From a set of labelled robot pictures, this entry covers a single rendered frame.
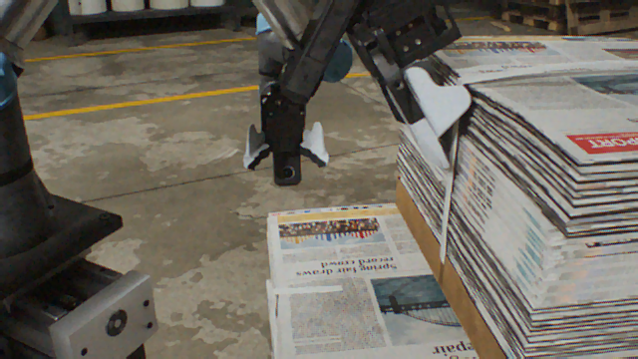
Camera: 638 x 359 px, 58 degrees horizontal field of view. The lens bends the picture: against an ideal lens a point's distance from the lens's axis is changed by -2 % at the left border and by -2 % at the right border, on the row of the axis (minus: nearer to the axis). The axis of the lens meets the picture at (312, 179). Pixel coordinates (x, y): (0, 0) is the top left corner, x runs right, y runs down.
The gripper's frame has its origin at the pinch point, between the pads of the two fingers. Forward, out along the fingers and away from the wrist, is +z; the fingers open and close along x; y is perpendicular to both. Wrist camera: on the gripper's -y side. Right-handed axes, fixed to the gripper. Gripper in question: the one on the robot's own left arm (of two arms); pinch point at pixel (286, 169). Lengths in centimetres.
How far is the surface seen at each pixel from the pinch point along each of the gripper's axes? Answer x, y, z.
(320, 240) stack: 3.2, -2.5, 16.4
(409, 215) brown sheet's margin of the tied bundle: 14.3, 0.1, 15.7
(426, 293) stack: 13.4, -2.6, 28.0
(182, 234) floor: -38, -85, -129
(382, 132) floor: 66, -86, -239
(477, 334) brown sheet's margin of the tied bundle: 15.0, 0.3, 38.2
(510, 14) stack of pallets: 290, -77, -589
